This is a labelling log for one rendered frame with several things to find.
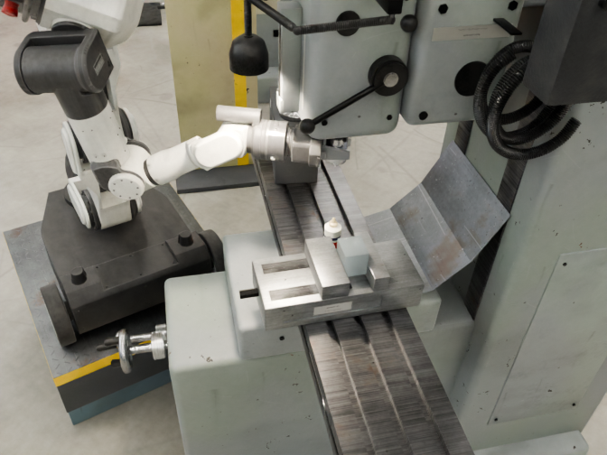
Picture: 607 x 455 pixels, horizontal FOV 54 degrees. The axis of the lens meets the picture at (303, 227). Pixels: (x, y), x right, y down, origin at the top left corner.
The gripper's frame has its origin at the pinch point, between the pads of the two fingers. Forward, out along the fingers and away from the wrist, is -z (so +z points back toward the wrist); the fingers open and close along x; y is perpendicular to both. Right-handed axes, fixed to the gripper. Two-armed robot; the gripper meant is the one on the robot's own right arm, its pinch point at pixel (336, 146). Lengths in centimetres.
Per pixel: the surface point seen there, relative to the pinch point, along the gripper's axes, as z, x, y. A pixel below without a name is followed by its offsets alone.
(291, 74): 9.8, -5.5, -18.6
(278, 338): 9.0, -21.1, 40.8
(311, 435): -1, -17, 89
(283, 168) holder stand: 14.3, 22.1, 22.4
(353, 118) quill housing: -2.9, -9.6, -12.7
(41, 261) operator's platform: 105, 37, 85
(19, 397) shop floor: 108, 5, 125
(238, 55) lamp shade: 18.6, -12.3, -24.6
